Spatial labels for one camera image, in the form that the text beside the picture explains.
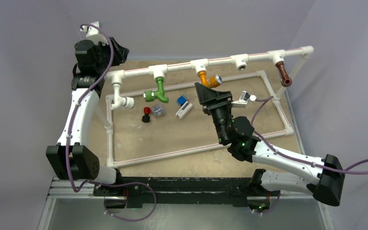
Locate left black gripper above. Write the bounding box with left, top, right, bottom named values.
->
left=94, top=38, right=128, bottom=73

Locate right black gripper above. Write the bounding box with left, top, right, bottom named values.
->
left=194, top=83, right=233, bottom=144

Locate orange plastic faucet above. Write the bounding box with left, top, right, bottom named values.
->
left=197, top=70, right=223, bottom=88

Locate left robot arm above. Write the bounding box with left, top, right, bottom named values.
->
left=46, top=37, right=129, bottom=196

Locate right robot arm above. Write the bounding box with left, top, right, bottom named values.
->
left=194, top=82, right=345, bottom=207

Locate white plastic clip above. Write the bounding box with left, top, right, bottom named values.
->
left=175, top=101, right=193, bottom=119

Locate blue small block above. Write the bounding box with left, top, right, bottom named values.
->
left=176, top=96, right=187, bottom=106

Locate clear plastic small box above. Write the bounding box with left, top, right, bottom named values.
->
left=151, top=104, right=165, bottom=118

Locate white plastic faucet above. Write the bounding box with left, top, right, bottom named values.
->
left=107, top=70, right=135, bottom=110

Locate green plastic faucet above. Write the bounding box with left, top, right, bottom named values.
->
left=143, top=77, right=169, bottom=103

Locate red and black knob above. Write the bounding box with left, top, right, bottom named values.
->
left=141, top=107, right=151, bottom=123

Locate brown plastic faucet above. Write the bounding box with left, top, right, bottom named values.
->
left=275, top=61, right=292, bottom=88

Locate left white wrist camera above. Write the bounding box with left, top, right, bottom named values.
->
left=80, top=25, right=109, bottom=46

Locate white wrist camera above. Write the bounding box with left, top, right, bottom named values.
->
left=80, top=25, right=109, bottom=46
left=231, top=91, right=257, bottom=108

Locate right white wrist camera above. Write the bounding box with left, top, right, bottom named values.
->
left=231, top=91, right=257, bottom=108

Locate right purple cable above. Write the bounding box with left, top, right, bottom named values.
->
left=251, top=96, right=368, bottom=175

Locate white PVC pipe frame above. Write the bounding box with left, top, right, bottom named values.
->
left=104, top=46, right=315, bottom=169

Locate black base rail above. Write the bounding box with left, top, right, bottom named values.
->
left=93, top=175, right=279, bottom=209

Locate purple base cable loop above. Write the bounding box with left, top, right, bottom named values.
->
left=103, top=185, right=159, bottom=224

